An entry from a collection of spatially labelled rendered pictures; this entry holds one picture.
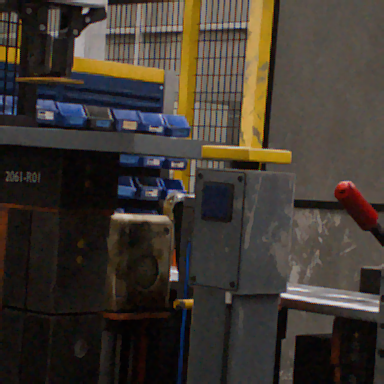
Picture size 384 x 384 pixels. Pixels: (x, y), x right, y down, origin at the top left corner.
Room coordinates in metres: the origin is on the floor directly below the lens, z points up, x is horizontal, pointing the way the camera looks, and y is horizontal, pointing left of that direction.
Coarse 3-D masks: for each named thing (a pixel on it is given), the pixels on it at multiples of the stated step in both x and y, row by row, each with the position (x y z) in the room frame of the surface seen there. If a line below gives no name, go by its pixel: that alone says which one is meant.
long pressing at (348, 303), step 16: (176, 272) 1.73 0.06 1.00; (176, 288) 1.58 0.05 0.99; (288, 288) 1.60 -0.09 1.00; (304, 288) 1.60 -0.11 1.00; (320, 288) 1.62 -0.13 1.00; (288, 304) 1.46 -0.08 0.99; (304, 304) 1.44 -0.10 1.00; (320, 304) 1.43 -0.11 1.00; (336, 304) 1.41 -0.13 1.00; (352, 304) 1.40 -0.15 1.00; (368, 304) 1.45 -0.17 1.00; (368, 320) 1.38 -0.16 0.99
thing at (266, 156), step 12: (204, 156) 1.19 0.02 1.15; (216, 156) 1.18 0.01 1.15; (228, 156) 1.17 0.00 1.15; (240, 156) 1.16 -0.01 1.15; (252, 156) 1.15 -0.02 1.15; (264, 156) 1.16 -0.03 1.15; (276, 156) 1.18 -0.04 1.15; (288, 156) 1.19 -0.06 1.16; (240, 168) 1.18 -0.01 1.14; (252, 168) 1.18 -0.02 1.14
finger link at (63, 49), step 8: (88, 16) 1.37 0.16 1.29; (88, 24) 1.37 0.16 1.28; (64, 32) 1.36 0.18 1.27; (56, 40) 1.37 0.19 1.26; (64, 40) 1.36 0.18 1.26; (72, 40) 1.35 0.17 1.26; (56, 48) 1.37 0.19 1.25; (64, 48) 1.35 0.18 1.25; (72, 48) 1.36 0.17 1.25; (56, 56) 1.37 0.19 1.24; (64, 56) 1.35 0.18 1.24; (72, 56) 1.36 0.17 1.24; (56, 64) 1.37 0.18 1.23; (64, 64) 1.35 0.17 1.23; (72, 64) 1.37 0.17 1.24; (64, 72) 1.35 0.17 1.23
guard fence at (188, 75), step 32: (128, 0) 6.65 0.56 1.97; (160, 0) 6.47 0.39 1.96; (192, 0) 6.28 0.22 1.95; (224, 0) 6.15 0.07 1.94; (160, 32) 6.47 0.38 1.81; (192, 32) 6.28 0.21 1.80; (192, 64) 6.29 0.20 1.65; (192, 96) 6.30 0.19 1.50; (192, 128) 6.29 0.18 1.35; (192, 192) 6.26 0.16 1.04
